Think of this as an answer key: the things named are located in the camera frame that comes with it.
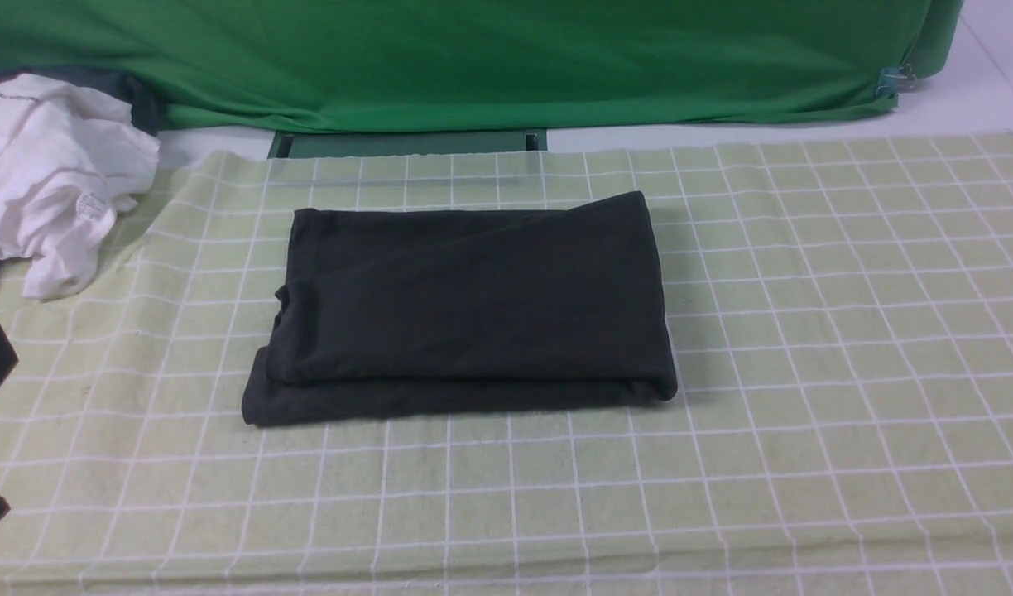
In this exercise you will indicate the dark gray long-sleeve shirt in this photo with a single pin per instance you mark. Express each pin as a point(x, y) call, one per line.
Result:
point(458, 311)

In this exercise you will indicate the crumpled white shirt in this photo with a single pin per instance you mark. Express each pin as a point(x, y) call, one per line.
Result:
point(70, 163)

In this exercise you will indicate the green backdrop cloth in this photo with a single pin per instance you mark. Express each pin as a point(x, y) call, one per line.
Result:
point(419, 66)

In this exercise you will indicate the light green checkered tablecloth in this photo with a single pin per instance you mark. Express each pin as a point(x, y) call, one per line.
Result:
point(842, 317)

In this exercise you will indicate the blue binder clip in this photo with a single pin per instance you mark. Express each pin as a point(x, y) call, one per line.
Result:
point(896, 79)

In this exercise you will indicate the dark green metal frame base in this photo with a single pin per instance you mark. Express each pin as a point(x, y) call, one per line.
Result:
point(286, 145)

